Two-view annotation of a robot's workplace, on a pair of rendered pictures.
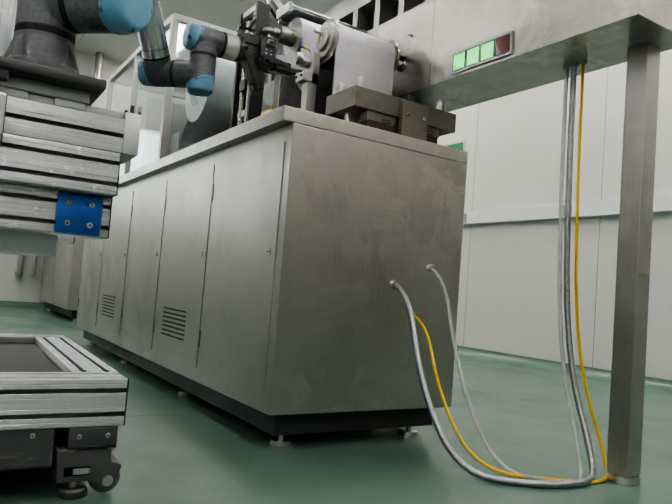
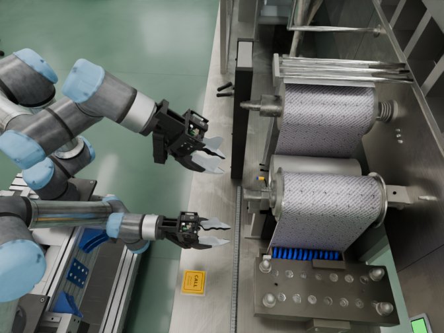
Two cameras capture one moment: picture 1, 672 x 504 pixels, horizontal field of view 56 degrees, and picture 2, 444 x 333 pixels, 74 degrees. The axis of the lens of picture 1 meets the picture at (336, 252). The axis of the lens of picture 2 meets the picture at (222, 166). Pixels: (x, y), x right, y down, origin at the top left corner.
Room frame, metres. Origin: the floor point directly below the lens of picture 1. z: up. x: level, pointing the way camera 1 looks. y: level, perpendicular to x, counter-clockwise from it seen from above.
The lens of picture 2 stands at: (1.62, -0.03, 1.95)
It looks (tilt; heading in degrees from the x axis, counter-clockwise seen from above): 55 degrees down; 37
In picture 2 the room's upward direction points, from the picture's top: straight up
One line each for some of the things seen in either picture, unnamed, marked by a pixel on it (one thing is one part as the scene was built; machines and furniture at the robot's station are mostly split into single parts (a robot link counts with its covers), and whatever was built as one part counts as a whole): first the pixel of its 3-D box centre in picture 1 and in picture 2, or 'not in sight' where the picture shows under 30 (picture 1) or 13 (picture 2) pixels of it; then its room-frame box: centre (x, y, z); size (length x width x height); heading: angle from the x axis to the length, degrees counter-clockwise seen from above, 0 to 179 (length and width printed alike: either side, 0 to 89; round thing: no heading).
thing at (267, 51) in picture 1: (255, 52); (179, 228); (1.83, 0.29, 1.12); 0.12 x 0.08 x 0.09; 123
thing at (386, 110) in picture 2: not in sight; (378, 111); (2.40, -0.02, 1.33); 0.07 x 0.07 x 0.07; 33
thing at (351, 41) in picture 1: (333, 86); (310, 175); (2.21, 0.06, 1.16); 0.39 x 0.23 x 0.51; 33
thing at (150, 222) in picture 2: (229, 47); (153, 226); (1.79, 0.36, 1.11); 0.08 x 0.05 x 0.08; 33
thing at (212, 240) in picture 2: (290, 60); (213, 239); (1.87, 0.18, 1.11); 0.09 x 0.03 x 0.06; 114
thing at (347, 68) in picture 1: (363, 86); (313, 238); (2.05, -0.05, 1.11); 0.23 x 0.01 x 0.18; 123
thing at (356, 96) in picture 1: (392, 114); (320, 291); (1.97, -0.14, 1.00); 0.40 x 0.16 x 0.06; 123
